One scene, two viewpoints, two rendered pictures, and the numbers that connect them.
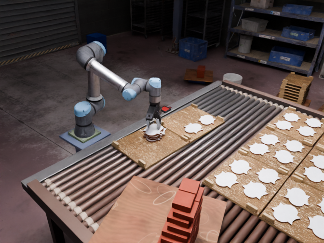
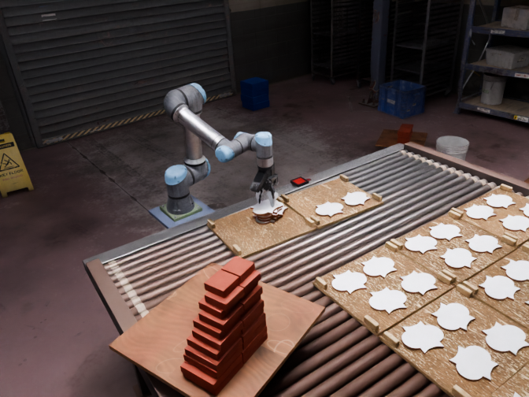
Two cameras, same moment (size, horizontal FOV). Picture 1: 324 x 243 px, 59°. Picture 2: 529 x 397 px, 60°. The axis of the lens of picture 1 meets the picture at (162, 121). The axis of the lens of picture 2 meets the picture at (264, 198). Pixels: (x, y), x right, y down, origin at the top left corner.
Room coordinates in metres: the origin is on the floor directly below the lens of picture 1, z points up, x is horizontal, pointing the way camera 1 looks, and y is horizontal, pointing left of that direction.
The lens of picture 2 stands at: (-0.16, -0.49, 2.11)
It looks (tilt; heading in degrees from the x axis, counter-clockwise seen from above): 29 degrees down; 17
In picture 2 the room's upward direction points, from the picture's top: 4 degrees counter-clockwise
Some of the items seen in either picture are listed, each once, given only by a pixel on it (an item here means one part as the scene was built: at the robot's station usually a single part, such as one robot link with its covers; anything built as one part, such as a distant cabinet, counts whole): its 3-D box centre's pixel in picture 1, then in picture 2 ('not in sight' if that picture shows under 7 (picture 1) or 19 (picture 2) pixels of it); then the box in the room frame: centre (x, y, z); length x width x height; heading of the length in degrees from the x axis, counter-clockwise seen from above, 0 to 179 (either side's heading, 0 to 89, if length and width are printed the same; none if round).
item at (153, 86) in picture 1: (154, 87); (263, 145); (1.69, 0.06, 1.32); 0.09 x 0.08 x 0.11; 67
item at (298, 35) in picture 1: (298, 33); not in sight; (5.66, -2.56, 0.72); 0.50 x 0.38 x 0.16; 46
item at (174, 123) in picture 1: (190, 122); (331, 201); (1.91, -0.22, 0.93); 0.41 x 0.35 x 0.02; 135
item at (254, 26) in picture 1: (253, 24); (508, 57); (6.17, -1.83, 0.74); 0.44 x 0.36 x 0.20; 39
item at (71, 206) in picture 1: (182, 135); (312, 219); (1.77, -0.15, 0.90); 1.95 x 0.05 x 0.05; 139
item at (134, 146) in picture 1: (150, 143); (260, 226); (1.61, 0.07, 0.93); 0.41 x 0.35 x 0.02; 136
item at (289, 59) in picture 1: (287, 56); not in sight; (5.71, -2.48, 0.25); 0.62 x 0.42 x 0.22; 61
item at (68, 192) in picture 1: (171, 130); (300, 211); (1.83, -0.08, 0.90); 1.95 x 0.05 x 0.05; 139
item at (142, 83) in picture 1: (140, 85); (244, 142); (1.72, 0.15, 1.32); 0.11 x 0.11 x 0.08; 67
